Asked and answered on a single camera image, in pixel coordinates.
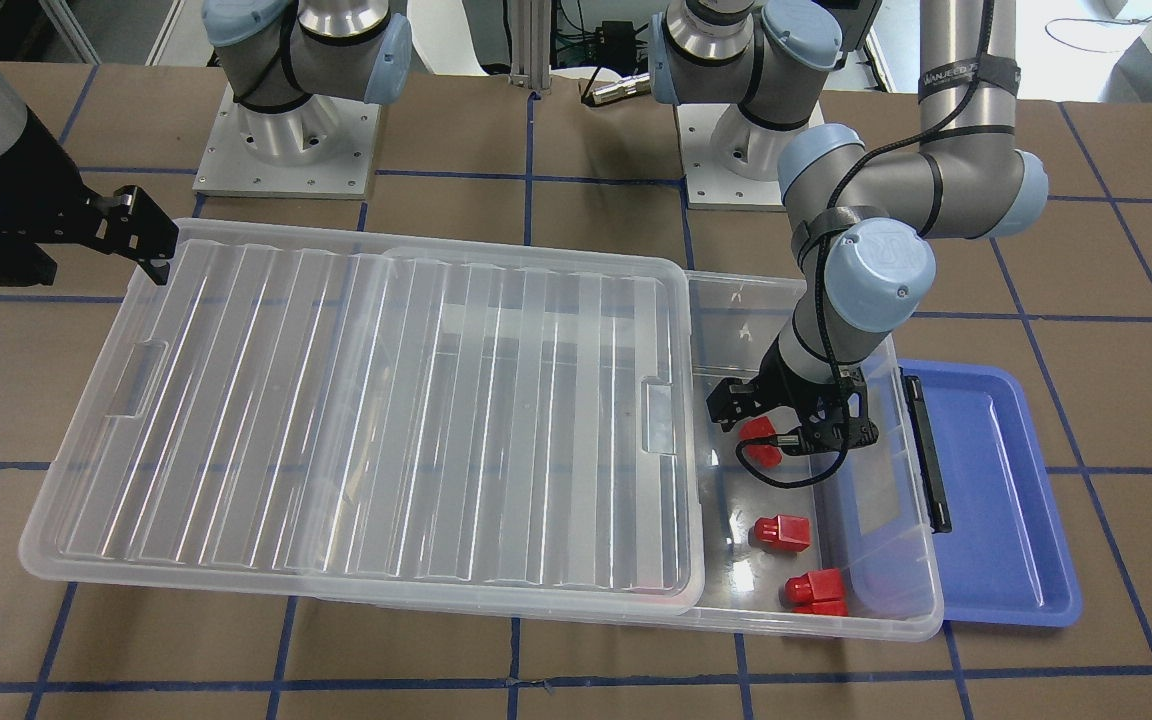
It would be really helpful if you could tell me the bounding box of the clear plastic box lid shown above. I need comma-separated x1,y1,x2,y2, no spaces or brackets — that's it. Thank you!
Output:
18,220,705,620

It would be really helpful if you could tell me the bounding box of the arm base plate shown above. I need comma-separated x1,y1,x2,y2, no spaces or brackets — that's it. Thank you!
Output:
194,88,384,200
675,104,804,211

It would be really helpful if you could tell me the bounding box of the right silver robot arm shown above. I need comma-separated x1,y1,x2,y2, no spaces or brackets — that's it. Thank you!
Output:
0,71,179,287

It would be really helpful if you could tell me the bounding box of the aluminium frame post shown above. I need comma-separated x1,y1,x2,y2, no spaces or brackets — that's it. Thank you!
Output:
506,1,556,97

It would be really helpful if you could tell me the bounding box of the black box latch handle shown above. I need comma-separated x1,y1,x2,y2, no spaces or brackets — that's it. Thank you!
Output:
901,369,954,535

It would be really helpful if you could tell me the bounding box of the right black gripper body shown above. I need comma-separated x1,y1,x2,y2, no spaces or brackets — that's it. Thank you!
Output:
0,150,94,286

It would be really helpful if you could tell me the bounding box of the clear plastic storage box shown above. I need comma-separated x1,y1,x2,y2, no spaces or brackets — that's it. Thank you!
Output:
287,255,943,641

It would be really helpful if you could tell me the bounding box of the red block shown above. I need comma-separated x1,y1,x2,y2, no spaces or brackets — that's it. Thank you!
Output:
741,417,785,469
749,514,813,553
783,568,849,617

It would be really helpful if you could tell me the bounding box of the blue plastic tray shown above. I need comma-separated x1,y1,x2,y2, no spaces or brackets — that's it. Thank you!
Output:
901,359,1083,628

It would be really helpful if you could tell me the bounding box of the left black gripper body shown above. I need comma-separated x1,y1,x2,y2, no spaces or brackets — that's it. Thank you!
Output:
750,350,867,450

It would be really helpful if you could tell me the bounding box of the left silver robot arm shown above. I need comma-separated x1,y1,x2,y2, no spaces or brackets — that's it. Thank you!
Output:
647,1,1049,454

